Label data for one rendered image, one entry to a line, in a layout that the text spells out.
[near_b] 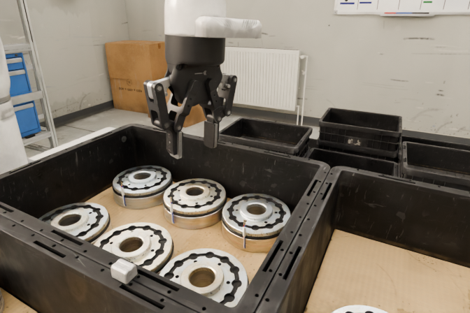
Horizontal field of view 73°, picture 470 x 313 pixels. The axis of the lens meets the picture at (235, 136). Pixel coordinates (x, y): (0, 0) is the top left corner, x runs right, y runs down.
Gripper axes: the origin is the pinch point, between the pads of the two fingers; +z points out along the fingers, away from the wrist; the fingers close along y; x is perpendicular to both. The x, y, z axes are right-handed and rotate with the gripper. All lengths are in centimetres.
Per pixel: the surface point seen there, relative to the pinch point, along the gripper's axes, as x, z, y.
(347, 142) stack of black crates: -31, 39, -128
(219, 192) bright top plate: -0.9, 10.8, -6.4
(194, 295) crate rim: 17.3, 4.7, 13.8
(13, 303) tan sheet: -3.7, 15.6, 22.8
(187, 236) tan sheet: 1.2, 14.2, 2.0
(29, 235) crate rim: -0.3, 5.4, 20.7
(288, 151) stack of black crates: -37, 35, -82
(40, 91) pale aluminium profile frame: -217, 37, -38
